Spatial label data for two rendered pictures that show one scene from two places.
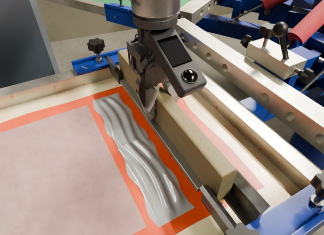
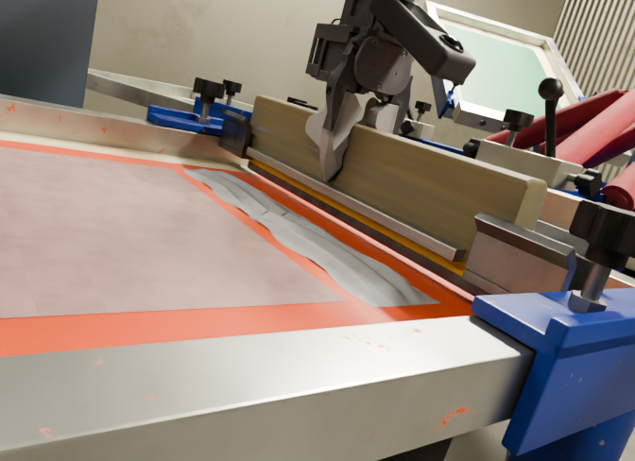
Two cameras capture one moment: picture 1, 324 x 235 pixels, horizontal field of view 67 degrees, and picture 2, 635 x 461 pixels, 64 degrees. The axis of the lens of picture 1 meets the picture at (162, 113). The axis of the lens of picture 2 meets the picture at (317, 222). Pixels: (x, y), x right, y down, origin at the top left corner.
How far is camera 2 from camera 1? 0.33 m
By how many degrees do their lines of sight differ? 31
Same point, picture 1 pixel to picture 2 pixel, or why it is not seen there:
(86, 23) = not seen: hidden behind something
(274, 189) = not seen: hidden behind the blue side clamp
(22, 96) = (32, 117)
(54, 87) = (104, 128)
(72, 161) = (147, 204)
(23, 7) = (80, 8)
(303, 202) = not seen: outside the picture
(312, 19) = (565, 149)
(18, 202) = (11, 212)
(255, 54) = (495, 156)
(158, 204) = (365, 281)
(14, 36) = (35, 51)
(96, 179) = (210, 232)
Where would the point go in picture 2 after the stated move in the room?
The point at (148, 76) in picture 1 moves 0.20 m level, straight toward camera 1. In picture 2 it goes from (361, 61) to (452, 56)
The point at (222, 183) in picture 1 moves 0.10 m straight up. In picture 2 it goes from (524, 202) to (576, 57)
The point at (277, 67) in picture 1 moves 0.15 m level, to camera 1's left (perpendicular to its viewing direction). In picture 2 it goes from (539, 167) to (429, 140)
